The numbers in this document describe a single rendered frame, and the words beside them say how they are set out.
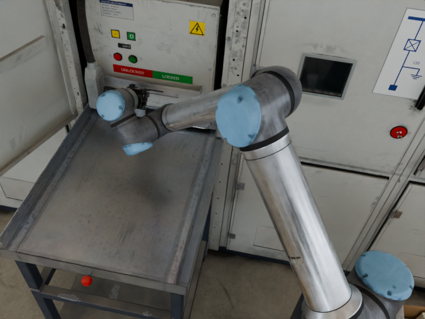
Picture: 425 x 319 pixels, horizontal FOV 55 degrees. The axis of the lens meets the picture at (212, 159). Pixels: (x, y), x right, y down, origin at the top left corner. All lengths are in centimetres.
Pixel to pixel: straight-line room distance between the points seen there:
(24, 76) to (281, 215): 109
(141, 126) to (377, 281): 81
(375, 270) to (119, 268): 74
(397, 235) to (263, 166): 133
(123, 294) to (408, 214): 134
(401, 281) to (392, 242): 99
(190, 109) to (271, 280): 134
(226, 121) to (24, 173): 161
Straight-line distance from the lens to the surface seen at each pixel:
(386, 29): 142
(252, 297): 226
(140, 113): 178
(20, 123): 170
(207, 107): 115
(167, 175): 157
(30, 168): 227
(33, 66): 165
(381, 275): 118
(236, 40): 145
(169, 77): 164
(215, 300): 223
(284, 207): 90
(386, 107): 158
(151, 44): 159
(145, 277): 132
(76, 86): 178
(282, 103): 88
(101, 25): 162
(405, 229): 209
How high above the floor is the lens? 201
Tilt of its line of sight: 45 degrees down
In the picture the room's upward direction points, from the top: 5 degrees clockwise
